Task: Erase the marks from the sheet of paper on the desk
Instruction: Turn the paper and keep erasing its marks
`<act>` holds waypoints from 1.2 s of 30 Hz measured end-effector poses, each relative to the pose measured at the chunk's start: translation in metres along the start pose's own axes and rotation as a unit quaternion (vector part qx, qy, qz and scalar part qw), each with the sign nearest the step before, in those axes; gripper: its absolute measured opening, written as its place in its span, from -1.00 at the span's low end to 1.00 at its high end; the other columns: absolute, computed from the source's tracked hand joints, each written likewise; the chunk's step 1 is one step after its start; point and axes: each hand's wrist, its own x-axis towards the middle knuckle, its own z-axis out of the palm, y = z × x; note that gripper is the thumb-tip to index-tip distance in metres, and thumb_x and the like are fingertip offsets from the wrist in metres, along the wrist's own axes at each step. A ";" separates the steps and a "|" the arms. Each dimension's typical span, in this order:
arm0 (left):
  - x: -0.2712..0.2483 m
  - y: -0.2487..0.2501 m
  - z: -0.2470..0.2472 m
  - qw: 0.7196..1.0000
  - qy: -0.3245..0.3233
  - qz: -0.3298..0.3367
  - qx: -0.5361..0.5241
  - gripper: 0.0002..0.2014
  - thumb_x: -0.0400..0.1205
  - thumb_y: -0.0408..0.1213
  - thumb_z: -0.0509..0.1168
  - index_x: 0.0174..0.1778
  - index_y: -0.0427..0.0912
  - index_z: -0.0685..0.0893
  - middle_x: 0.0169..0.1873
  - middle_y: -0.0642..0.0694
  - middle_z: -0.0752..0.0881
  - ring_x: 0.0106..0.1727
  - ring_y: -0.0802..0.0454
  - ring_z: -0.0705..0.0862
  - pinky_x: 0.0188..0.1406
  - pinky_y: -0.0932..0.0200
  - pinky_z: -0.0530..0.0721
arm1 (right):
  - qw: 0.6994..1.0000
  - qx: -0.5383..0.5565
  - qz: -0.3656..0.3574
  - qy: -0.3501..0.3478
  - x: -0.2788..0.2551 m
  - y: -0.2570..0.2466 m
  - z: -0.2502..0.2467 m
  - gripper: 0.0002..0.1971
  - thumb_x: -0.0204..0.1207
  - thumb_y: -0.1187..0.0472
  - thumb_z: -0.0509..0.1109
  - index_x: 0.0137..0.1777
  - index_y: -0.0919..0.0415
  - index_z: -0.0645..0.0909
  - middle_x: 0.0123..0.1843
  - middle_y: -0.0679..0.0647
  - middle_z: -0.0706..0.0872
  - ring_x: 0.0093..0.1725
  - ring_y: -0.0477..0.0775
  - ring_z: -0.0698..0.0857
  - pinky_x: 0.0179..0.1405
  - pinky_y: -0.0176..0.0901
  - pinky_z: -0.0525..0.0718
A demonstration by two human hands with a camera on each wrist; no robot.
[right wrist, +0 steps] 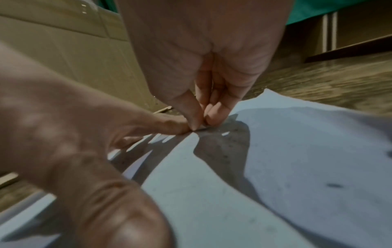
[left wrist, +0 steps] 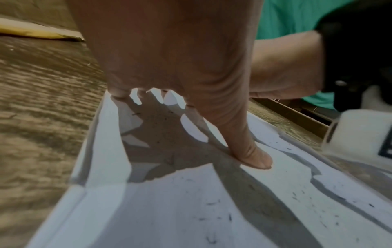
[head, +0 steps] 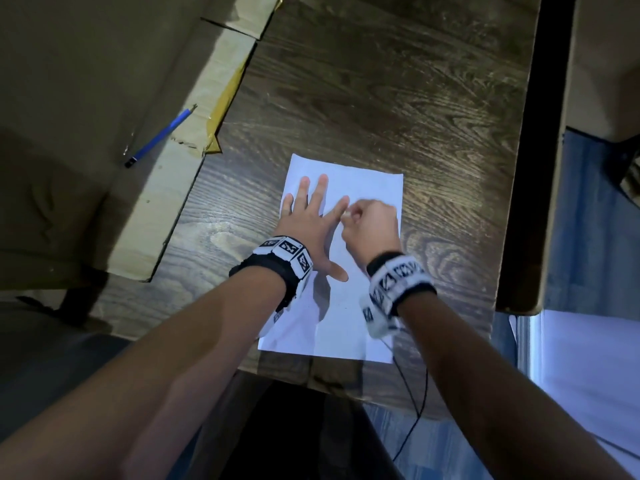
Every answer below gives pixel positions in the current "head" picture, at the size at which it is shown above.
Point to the person's right hand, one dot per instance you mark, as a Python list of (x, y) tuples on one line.
[(372, 232)]

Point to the person's left hand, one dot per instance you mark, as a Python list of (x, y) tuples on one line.
[(310, 224)]

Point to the white paper sheet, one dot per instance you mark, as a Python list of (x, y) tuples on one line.
[(365, 179)]

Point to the person's left forearm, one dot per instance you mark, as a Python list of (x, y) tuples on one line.
[(140, 384)]

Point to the person's right forearm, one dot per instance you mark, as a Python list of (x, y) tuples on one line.
[(500, 394)]

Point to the person's dark trousers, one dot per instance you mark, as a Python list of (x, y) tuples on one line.
[(290, 434)]

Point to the blue pencil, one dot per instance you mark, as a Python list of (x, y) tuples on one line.
[(160, 137)]

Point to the brown cardboard box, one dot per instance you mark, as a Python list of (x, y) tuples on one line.
[(75, 119)]

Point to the white panel with metal edge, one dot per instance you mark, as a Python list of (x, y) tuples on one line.
[(590, 374)]

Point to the tan wooden cabinet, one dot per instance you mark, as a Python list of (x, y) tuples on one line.
[(607, 59)]

